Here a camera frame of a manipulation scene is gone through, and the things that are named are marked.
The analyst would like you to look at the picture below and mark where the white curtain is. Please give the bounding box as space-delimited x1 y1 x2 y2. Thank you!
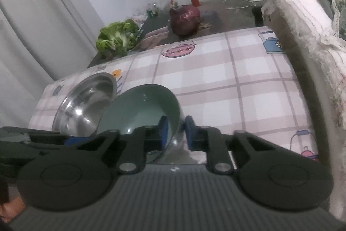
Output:
0 0 106 127

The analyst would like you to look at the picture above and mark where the dark side table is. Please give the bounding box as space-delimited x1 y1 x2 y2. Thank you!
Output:
86 0 257 68

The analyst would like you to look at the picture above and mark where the plaid printed tablecloth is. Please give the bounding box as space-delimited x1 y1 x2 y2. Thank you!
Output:
28 27 320 166

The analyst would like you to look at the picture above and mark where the white cable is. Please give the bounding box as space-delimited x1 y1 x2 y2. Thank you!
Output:
223 0 256 10

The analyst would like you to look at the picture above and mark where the green ceramic bowl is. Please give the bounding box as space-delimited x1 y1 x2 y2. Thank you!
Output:
96 84 186 164

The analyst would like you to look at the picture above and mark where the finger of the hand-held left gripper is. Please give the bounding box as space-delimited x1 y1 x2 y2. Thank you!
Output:
27 136 82 149
0 126 66 137

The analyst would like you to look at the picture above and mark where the green lettuce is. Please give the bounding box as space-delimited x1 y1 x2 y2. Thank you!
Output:
96 19 140 59

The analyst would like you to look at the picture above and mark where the white quilted blanket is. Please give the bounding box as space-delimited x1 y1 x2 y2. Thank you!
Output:
247 0 346 145

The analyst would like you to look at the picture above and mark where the small steel bowl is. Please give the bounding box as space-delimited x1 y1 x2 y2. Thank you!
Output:
52 73 118 137

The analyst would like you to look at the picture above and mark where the pink plastic bag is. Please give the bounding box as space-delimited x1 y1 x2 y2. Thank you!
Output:
139 26 174 51

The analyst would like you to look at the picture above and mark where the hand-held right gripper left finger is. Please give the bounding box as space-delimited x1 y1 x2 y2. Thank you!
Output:
78 115 170 175

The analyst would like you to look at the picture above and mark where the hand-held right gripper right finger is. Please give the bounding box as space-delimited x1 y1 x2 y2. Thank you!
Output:
184 115 296 175

